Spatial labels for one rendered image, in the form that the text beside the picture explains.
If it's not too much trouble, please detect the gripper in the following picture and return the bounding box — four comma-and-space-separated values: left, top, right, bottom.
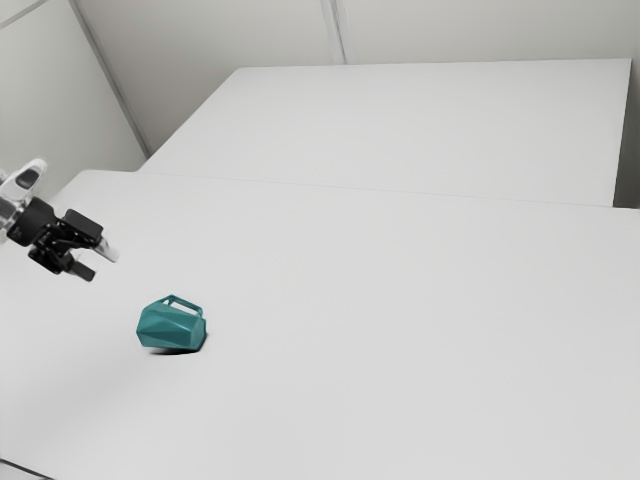
8, 197, 122, 283

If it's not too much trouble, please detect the teal faceted mug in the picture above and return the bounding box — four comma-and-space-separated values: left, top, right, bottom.
135, 293, 208, 352

